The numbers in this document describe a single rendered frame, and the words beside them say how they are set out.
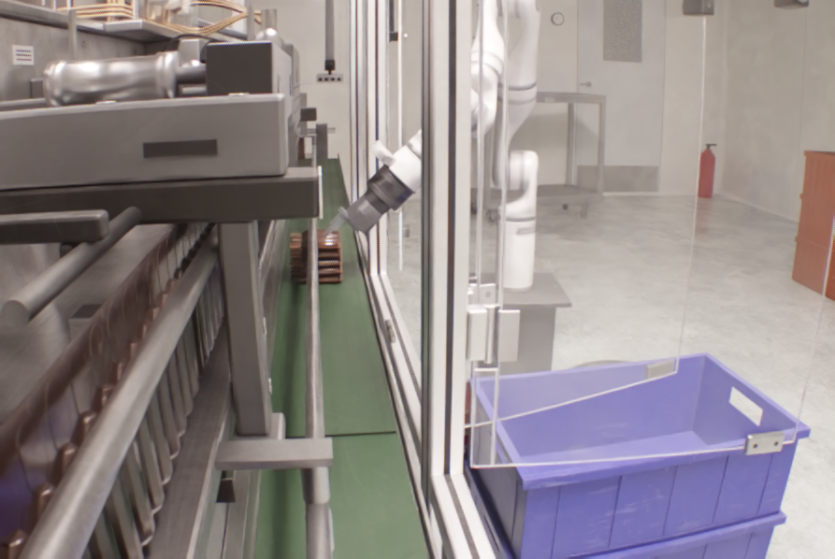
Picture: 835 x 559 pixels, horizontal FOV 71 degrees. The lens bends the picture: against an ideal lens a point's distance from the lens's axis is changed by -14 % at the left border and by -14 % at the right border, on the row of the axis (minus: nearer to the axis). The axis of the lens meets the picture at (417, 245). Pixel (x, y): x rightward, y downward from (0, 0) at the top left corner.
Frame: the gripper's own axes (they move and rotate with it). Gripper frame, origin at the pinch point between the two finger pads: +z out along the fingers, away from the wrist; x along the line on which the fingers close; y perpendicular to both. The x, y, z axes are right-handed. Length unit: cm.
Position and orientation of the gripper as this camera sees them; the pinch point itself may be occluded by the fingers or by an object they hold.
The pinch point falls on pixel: (322, 237)
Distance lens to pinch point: 123.1
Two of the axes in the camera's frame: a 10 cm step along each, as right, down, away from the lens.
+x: -1.3, -2.9, 9.5
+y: 7.0, 6.5, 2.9
